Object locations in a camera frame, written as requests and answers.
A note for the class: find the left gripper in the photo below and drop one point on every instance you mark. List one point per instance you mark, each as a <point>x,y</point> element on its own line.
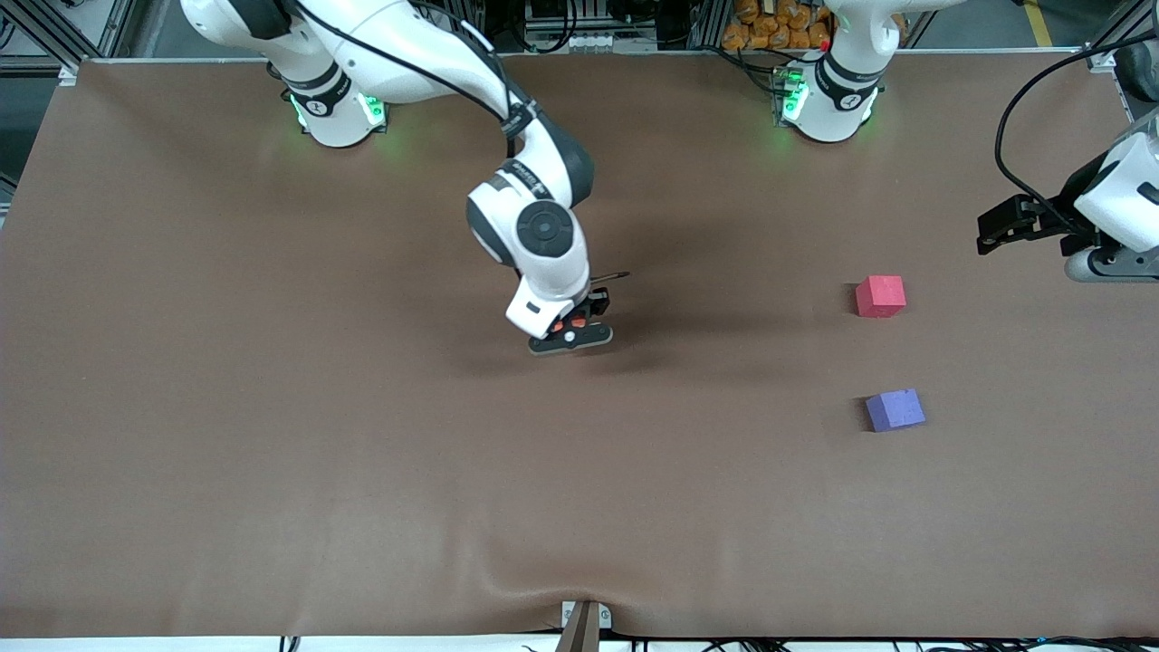
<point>1058,220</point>

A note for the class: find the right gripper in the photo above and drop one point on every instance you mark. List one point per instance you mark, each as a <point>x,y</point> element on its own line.
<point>596,306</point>

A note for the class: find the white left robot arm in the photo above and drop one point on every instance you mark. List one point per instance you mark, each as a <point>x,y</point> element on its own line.
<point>833,100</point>

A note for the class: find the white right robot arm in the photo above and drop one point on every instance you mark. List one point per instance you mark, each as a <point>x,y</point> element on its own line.
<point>407,45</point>

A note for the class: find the red foam block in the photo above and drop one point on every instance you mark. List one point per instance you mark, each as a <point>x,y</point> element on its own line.
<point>880,296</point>

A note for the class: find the metal corner clamp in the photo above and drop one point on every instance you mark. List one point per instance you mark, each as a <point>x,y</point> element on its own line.
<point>68,75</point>
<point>1102,62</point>

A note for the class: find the black round object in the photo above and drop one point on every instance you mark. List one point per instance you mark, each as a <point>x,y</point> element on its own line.
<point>1139,72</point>

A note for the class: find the purple foam block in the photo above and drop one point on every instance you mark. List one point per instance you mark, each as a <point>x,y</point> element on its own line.
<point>895,409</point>

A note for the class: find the brown table mat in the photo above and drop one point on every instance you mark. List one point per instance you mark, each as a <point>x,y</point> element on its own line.
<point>362,407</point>

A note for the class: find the white connector strip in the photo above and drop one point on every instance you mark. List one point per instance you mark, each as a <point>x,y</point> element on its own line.
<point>589,41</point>

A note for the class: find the pile of orange items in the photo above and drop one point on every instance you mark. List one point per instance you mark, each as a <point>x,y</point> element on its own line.
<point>770,32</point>

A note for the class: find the metal table edge bracket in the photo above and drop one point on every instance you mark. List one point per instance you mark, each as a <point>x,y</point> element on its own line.
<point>584,629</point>

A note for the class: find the aluminium frame rail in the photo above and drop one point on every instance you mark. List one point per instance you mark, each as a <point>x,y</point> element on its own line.
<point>27,62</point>

